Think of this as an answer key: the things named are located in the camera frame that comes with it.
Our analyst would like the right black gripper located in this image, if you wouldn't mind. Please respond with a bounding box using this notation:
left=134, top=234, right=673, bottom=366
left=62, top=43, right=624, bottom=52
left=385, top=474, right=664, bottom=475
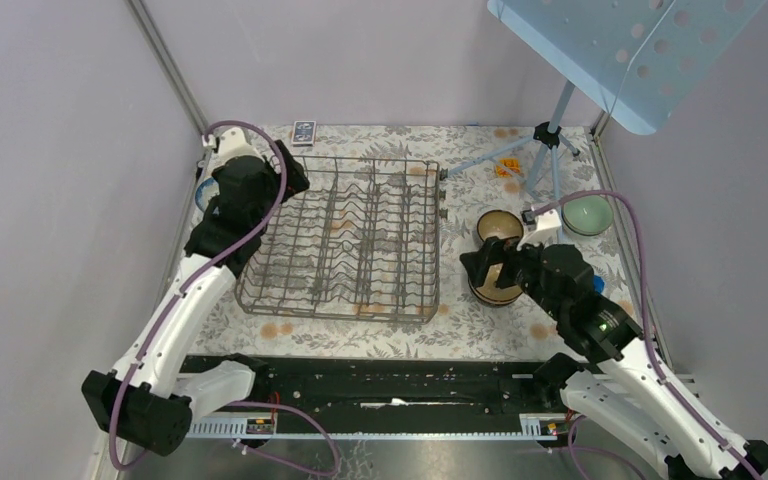
left=458, top=228, right=566, bottom=321

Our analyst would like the black patterned bowl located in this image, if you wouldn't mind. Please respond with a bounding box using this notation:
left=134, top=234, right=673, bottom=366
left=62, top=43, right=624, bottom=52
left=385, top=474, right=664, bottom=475
left=476, top=209, right=524, bottom=242

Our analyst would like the brown floral bowl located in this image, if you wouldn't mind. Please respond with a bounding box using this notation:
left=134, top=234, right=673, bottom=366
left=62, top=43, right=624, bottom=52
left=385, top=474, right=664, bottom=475
left=467, top=263, right=523, bottom=307

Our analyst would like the white blue floral bowl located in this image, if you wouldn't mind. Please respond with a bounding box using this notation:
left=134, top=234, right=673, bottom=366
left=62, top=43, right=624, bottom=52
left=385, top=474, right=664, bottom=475
left=194, top=177, right=220, bottom=213

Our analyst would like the pale green bowl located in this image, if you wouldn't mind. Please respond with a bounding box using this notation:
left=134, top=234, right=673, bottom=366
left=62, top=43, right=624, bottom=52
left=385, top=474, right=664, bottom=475
left=561, top=196, right=614, bottom=237

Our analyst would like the grey wire dish rack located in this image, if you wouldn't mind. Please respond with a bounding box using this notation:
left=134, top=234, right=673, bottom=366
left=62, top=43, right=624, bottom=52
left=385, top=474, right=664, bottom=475
left=234, top=155, right=445, bottom=324

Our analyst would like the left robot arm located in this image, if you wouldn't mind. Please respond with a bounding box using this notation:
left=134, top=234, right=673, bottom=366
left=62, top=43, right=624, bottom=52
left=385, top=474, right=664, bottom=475
left=81, top=140, right=310, bottom=456

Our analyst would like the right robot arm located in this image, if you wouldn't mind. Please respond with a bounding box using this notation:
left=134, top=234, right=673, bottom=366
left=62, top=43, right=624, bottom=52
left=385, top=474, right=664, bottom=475
left=460, top=237, right=768, bottom=479

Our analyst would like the playing card box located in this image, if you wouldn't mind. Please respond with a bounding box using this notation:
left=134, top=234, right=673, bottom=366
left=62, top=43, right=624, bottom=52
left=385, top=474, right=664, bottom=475
left=291, top=120, right=317, bottom=147

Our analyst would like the orange butterfly toy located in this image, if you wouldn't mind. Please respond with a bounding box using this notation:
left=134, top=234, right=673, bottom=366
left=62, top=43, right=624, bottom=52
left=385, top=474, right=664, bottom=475
left=493, top=157, right=522, bottom=178

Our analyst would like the blue toy block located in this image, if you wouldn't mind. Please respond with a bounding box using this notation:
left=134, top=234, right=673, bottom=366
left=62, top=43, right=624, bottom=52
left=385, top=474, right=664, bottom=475
left=593, top=275, right=605, bottom=294

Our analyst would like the blue music stand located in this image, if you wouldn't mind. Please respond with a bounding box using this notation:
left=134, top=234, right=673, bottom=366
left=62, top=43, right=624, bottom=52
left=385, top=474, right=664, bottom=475
left=448, top=0, right=764, bottom=197

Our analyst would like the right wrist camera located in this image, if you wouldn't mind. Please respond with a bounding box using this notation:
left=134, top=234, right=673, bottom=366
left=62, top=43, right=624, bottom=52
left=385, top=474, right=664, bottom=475
left=518, top=209, right=562, bottom=250

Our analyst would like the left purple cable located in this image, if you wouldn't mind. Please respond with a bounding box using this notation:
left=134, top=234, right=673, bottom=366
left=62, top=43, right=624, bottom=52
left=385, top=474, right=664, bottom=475
left=106, top=119, right=289, bottom=473

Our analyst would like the purple cable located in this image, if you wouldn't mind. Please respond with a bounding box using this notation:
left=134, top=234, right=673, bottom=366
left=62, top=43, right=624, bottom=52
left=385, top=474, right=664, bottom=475
left=106, top=119, right=289, bottom=473
left=532, top=190, right=764, bottom=480

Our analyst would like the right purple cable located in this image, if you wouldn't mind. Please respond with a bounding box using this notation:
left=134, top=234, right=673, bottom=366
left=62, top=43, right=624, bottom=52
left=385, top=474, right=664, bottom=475
left=532, top=190, right=764, bottom=480

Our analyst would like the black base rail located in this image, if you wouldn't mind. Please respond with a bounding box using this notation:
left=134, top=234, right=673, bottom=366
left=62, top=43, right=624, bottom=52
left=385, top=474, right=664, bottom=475
left=185, top=354, right=601, bottom=439

